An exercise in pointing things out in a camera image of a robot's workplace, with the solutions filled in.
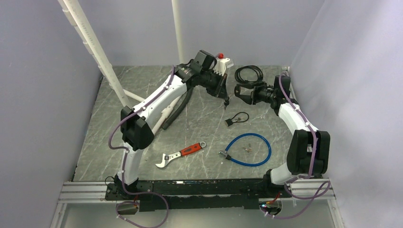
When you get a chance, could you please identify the silver lock keys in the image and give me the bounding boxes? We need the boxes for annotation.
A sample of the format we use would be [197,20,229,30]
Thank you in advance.
[243,143,253,153]

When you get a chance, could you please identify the aluminium rail frame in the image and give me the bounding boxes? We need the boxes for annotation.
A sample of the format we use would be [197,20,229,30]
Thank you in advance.
[50,181,107,228]

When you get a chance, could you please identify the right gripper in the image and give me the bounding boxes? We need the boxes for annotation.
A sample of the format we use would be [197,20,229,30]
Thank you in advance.
[236,81,277,105]

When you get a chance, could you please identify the black USB cable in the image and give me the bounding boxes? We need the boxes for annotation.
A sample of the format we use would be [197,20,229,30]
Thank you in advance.
[234,65,264,86]

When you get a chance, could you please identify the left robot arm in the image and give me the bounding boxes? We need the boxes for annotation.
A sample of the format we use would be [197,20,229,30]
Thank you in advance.
[116,50,234,200]

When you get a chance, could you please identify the white PVC pipe frame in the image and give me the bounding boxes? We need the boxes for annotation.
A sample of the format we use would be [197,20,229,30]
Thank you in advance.
[60,0,183,134]

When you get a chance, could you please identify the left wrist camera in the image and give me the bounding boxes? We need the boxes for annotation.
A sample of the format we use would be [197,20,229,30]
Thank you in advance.
[213,53,234,76]

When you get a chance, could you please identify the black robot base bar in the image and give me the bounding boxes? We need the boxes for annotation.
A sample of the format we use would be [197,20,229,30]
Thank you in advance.
[105,175,291,212]

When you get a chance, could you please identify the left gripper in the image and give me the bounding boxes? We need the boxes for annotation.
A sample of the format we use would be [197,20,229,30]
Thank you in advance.
[200,70,229,101]

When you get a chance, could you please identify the red handled adjustable wrench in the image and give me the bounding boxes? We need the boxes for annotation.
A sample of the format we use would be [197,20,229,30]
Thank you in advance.
[155,142,207,169]

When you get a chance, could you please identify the blue cable lock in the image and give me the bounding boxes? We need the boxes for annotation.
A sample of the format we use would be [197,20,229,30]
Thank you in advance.
[218,133,272,167]

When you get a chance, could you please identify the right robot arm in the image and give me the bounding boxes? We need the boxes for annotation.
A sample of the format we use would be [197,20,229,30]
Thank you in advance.
[234,73,330,197]

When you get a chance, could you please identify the black cable padlock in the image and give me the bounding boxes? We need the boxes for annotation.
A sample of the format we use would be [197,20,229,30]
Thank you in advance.
[224,112,249,127]

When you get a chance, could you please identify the black corrugated hose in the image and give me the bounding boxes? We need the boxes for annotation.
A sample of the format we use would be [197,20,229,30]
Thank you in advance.
[161,86,194,131]

